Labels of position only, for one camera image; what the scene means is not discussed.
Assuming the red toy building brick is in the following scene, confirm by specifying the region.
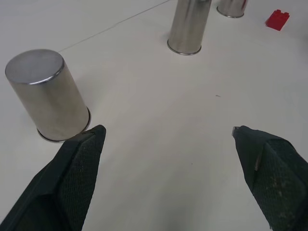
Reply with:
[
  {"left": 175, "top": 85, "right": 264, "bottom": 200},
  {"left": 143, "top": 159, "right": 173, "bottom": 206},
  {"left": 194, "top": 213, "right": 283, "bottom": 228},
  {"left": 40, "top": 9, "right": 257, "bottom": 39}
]
[{"left": 265, "top": 9, "right": 291, "bottom": 32}]

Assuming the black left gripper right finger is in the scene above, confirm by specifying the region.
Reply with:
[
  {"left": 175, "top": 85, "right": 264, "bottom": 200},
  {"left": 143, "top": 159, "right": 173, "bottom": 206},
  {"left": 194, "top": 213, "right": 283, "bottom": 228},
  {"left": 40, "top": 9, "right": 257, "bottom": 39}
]
[{"left": 231, "top": 125, "right": 308, "bottom": 231}]

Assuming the stainless steel cup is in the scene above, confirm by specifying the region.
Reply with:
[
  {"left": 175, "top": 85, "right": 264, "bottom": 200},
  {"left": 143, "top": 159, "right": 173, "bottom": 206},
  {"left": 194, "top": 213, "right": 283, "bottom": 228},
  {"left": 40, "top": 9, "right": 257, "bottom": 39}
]
[
  {"left": 4, "top": 49, "right": 92, "bottom": 142},
  {"left": 167, "top": 0, "right": 213, "bottom": 56},
  {"left": 216, "top": 0, "right": 248, "bottom": 18}
]

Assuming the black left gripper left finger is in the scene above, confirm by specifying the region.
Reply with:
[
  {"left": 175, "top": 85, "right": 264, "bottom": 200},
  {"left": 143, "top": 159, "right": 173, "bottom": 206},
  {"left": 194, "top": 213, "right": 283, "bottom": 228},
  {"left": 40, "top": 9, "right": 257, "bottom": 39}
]
[{"left": 0, "top": 124, "right": 107, "bottom": 231}]

